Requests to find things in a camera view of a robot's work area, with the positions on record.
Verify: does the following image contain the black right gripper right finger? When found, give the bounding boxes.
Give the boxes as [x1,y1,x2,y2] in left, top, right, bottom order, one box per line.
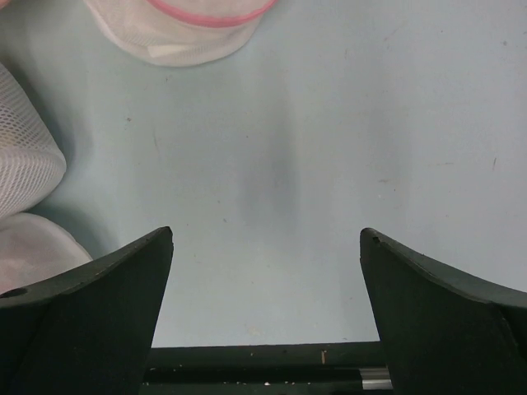
[360,228,526,394]

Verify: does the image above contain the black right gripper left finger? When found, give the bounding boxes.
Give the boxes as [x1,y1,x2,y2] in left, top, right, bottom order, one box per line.
[1,227,174,394]

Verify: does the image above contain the pink-trimmed mesh laundry bag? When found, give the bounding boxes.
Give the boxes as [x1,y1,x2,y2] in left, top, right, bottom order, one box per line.
[86,0,276,67]

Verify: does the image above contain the grey-rimmed white mesh bag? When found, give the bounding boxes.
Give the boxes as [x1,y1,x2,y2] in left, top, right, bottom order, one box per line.
[1,67,91,293]

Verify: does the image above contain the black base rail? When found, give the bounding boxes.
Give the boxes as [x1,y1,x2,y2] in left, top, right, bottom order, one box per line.
[140,342,393,394]

